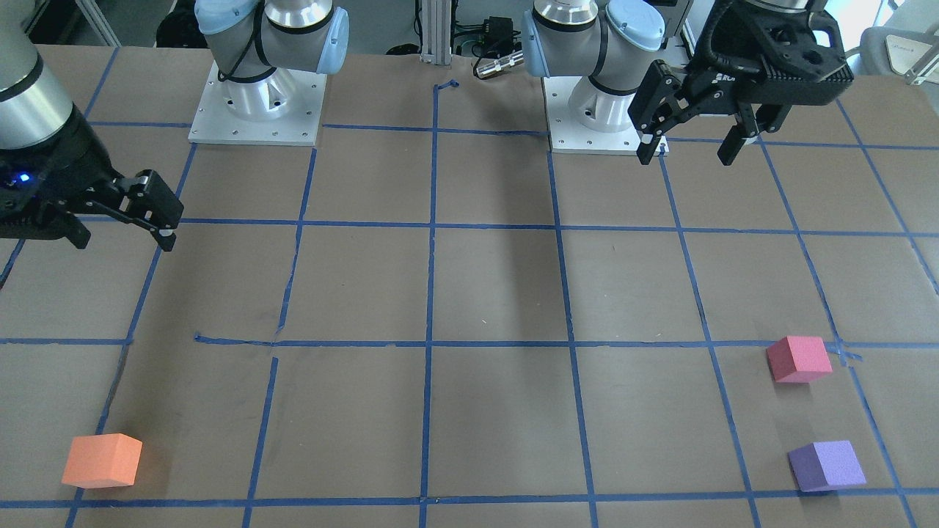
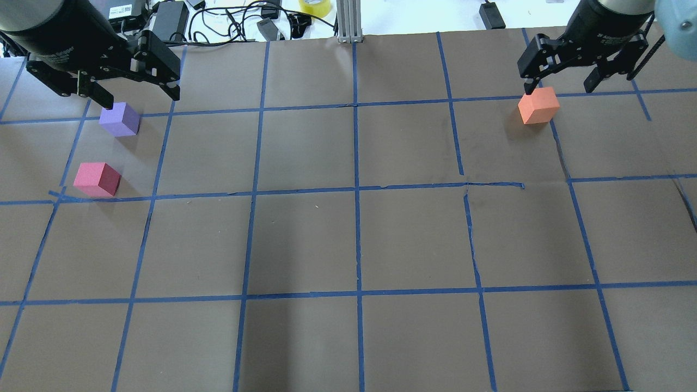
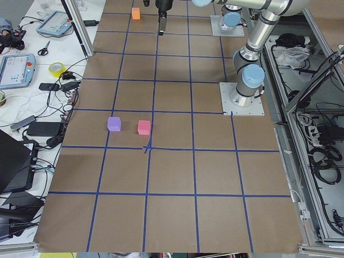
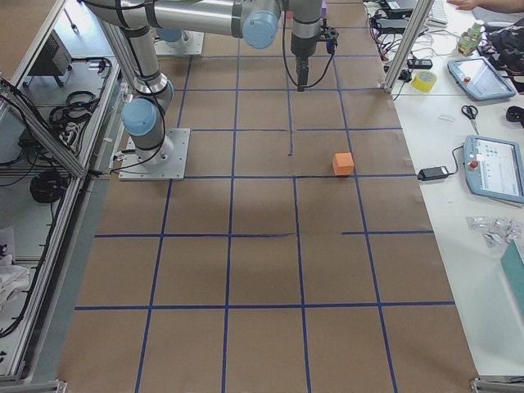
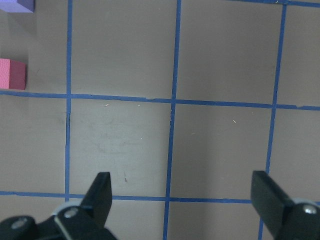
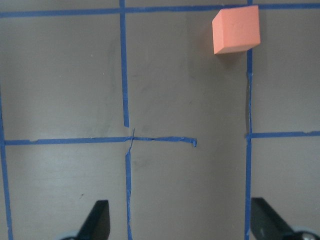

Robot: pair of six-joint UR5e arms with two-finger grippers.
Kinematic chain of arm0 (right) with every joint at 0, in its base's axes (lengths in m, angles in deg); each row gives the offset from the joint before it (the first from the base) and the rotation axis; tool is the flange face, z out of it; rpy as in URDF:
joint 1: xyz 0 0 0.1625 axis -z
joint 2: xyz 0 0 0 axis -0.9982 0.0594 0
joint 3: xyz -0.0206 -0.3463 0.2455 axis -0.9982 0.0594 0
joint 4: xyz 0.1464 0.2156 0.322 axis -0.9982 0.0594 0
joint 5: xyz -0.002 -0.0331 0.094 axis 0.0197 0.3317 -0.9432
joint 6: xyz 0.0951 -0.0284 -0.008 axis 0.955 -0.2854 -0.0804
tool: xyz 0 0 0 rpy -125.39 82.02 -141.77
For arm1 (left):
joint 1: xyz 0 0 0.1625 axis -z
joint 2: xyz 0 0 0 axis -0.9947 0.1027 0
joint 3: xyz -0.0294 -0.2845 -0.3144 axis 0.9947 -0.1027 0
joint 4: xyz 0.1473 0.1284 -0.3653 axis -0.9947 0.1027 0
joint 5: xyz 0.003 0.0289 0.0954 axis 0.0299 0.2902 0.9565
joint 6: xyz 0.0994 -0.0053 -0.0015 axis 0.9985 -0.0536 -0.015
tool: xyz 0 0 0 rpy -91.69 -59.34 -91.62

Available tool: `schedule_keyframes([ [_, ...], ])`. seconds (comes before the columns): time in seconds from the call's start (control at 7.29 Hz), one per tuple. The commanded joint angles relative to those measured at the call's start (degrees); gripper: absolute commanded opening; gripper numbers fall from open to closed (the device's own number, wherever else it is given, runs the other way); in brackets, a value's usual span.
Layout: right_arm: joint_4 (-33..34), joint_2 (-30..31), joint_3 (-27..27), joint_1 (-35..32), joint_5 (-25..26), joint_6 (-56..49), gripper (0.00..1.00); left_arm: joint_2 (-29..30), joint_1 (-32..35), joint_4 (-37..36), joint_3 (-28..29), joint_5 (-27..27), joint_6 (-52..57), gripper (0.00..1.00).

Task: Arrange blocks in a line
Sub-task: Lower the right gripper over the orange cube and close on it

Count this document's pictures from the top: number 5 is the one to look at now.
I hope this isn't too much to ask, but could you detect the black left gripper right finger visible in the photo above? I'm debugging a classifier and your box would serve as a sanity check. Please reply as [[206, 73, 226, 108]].
[[250, 170, 320, 240]]

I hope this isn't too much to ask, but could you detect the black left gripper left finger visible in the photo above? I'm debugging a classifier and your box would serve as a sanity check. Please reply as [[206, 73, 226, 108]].
[[0, 172, 116, 240]]

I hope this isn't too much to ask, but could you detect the pink foam cube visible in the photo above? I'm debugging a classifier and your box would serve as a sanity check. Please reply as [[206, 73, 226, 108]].
[[0, 58, 27, 90]]

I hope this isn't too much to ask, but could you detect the purple foam cube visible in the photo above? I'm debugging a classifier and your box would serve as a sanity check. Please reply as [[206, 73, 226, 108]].
[[0, 0, 35, 13]]

